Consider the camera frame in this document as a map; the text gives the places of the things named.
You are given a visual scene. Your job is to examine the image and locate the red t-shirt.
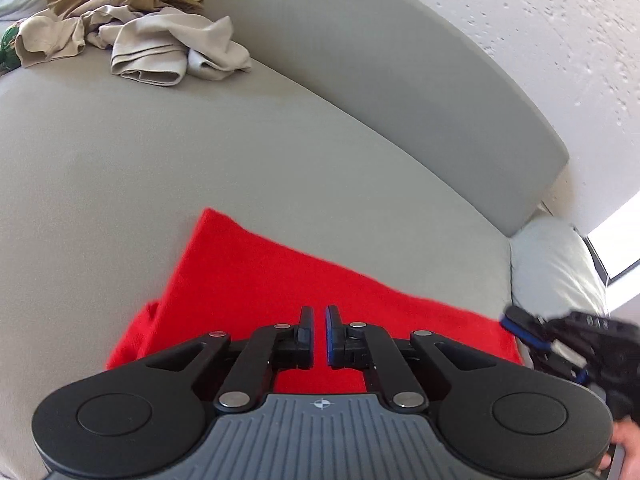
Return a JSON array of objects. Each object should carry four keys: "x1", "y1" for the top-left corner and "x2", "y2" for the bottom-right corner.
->
[{"x1": 106, "y1": 207, "x2": 523, "y2": 397}]

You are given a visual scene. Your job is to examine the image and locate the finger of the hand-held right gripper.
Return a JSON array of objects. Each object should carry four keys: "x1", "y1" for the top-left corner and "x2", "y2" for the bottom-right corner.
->
[
  {"x1": 532, "y1": 342, "x2": 589, "y2": 387},
  {"x1": 501, "y1": 306, "x2": 552, "y2": 352}
]

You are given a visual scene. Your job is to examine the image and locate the light grey pillow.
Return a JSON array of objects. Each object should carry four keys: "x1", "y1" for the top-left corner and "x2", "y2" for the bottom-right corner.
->
[{"x1": 510, "y1": 216, "x2": 609, "y2": 318}]

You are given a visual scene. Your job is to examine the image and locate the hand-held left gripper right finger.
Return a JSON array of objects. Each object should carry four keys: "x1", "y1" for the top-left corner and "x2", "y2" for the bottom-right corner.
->
[{"x1": 326, "y1": 306, "x2": 493, "y2": 410}]

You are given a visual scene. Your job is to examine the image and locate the person's right hand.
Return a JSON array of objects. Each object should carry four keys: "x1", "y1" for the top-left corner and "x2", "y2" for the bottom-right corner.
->
[{"x1": 600, "y1": 417, "x2": 640, "y2": 470}]

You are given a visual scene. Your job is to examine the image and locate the beige crumpled garment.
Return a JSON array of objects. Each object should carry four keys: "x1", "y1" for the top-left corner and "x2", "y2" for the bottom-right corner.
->
[{"x1": 14, "y1": 6, "x2": 253, "y2": 87}]

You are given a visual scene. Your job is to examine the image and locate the window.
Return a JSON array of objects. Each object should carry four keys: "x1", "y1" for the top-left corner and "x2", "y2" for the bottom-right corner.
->
[{"x1": 585, "y1": 195, "x2": 640, "y2": 283}]

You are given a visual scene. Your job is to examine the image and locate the green fabric strap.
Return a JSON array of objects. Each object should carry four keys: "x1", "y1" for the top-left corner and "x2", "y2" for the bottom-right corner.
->
[{"x1": 0, "y1": 27, "x2": 23, "y2": 69}]

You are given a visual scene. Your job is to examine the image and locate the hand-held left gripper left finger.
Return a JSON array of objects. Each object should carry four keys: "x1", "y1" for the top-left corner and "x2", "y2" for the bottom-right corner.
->
[{"x1": 145, "y1": 306, "x2": 314, "y2": 411}]

